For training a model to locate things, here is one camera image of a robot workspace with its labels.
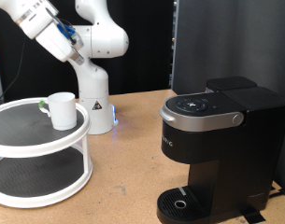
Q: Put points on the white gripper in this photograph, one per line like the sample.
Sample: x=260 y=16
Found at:
x=56 y=43

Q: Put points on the black Keurig coffee machine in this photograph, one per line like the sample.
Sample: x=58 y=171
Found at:
x=241 y=149

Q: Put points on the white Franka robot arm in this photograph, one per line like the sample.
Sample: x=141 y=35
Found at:
x=95 y=93

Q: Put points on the black backdrop curtain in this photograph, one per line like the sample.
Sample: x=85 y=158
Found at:
x=148 y=46

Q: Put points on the white two-tier turntable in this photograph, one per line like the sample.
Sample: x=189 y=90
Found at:
x=39 y=149

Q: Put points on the dark grey partition panel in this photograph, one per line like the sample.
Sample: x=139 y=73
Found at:
x=235 y=37

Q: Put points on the black tape strip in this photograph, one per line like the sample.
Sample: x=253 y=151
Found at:
x=252 y=216

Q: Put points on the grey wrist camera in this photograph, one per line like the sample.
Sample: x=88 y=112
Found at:
x=77 y=43

